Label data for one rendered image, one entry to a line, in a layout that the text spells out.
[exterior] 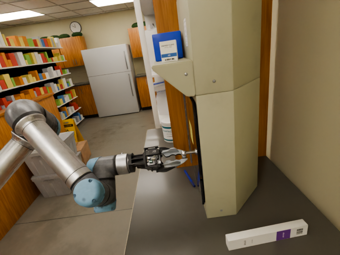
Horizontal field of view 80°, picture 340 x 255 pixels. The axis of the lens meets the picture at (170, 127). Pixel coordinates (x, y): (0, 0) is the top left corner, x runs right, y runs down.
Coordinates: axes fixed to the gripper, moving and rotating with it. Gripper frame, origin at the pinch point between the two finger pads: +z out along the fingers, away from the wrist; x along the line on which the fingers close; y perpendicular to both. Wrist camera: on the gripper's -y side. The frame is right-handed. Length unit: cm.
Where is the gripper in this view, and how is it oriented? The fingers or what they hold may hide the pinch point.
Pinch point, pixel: (183, 156)
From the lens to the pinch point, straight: 77.5
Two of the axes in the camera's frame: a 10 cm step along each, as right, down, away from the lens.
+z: 9.9, -1.4, -0.2
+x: -1.3, -9.2, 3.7
